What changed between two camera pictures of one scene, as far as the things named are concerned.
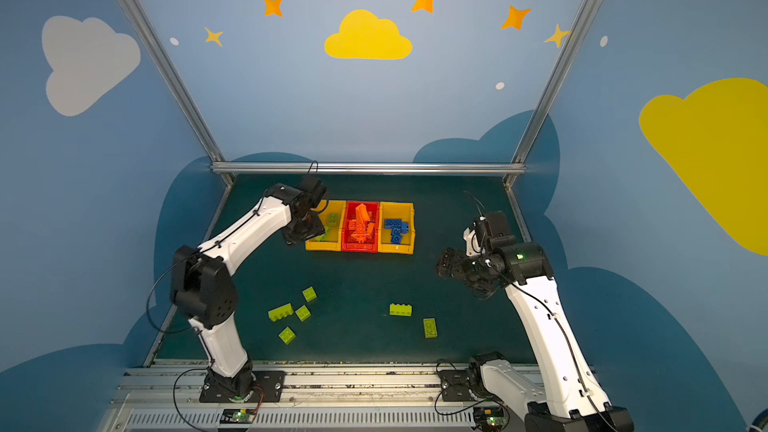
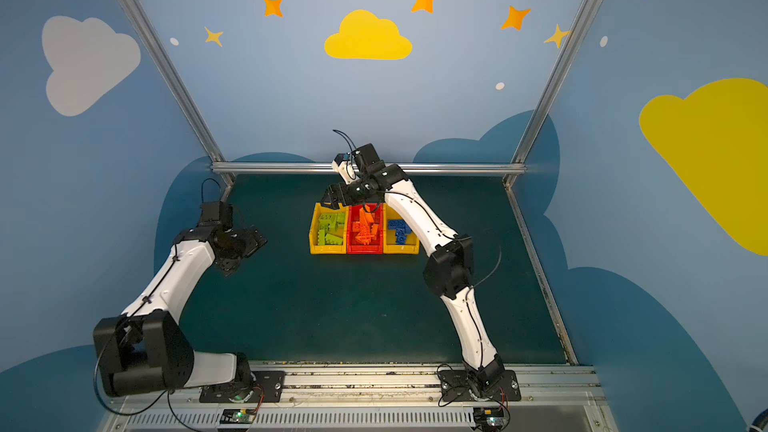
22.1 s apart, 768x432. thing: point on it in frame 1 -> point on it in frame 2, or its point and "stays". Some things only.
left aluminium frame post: (133, 6) stays
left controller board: (238, 416) stays
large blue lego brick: (396, 224) stays
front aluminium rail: (167, 398) stays
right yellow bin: (396, 211) stays
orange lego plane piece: (363, 229) stays
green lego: (430, 327) -> (332, 221)
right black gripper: (452, 264) -> (339, 194)
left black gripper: (303, 232) -> (252, 240)
